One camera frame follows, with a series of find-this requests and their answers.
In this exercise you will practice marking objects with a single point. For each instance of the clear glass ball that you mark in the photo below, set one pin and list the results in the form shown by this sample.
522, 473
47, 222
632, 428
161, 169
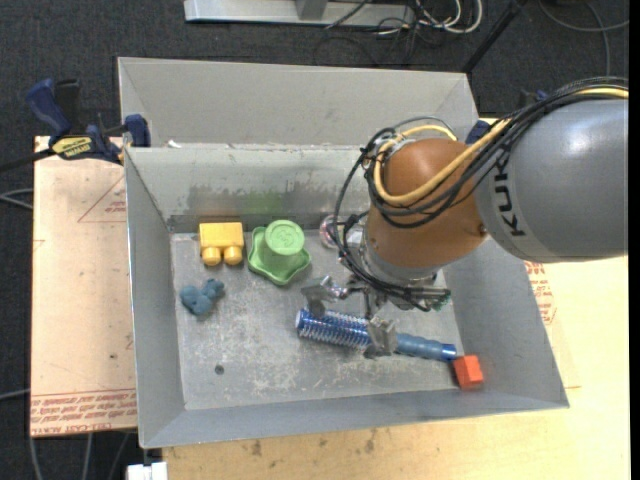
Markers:
329, 230

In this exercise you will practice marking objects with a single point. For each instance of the brown cardboard board red print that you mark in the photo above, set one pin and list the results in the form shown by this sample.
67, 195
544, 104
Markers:
80, 278

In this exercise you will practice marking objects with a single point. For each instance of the orange-red small block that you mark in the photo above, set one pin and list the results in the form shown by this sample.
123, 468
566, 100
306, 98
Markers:
468, 372

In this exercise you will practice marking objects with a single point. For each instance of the green star-shaped cup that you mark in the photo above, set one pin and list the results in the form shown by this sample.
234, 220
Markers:
280, 253

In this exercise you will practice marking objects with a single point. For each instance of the blue bumpy toy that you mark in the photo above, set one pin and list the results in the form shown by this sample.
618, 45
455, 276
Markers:
200, 298

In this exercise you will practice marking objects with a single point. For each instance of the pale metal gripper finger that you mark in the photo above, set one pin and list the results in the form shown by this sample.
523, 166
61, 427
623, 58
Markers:
316, 294
381, 337

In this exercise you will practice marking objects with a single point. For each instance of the blue bristle brush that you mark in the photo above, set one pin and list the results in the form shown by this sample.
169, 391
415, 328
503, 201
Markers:
335, 329

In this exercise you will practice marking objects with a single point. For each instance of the grey metal bin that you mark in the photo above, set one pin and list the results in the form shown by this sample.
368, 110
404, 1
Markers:
240, 348

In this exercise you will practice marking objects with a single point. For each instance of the yellow toy building block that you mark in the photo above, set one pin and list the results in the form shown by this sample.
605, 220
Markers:
220, 238

